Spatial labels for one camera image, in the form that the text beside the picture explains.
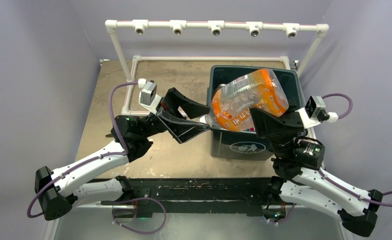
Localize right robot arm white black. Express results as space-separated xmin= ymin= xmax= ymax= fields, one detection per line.
xmin=249 ymin=107 xmax=383 ymax=237

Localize purple cable loop below table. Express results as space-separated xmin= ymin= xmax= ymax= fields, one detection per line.
xmin=111 ymin=197 xmax=167 ymax=236

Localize orange label bottle corner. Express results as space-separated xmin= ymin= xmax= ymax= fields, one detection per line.
xmin=204 ymin=68 xmax=289 ymax=132

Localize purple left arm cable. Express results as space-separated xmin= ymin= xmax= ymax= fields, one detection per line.
xmin=26 ymin=81 xmax=141 ymax=220

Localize black table front rail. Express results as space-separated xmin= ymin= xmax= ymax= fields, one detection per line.
xmin=101 ymin=176 xmax=292 ymax=218

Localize white PVC pipe frame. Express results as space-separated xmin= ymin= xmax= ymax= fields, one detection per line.
xmin=104 ymin=19 xmax=330 ymax=118

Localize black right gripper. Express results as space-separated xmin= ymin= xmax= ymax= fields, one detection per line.
xmin=245 ymin=92 xmax=303 ymax=160

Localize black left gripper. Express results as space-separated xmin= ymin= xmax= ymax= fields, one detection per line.
xmin=140 ymin=88 xmax=214 ymax=143

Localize dark green plastic bin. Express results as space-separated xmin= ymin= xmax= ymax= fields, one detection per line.
xmin=206 ymin=65 xmax=303 ymax=161

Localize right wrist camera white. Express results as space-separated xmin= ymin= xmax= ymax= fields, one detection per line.
xmin=296 ymin=96 xmax=339 ymax=129

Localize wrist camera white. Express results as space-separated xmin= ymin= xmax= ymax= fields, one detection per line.
xmin=296 ymin=96 xmax=339 ymax=129
xmin=137 ymin=78 xmax=162 ymax=114

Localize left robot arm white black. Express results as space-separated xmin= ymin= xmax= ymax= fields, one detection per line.
xmin=32 ymin=87 xmax=210 ymax=221

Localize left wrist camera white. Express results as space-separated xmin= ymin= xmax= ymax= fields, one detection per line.
xmin=137 ymin=78 xmax=162 ymax=114

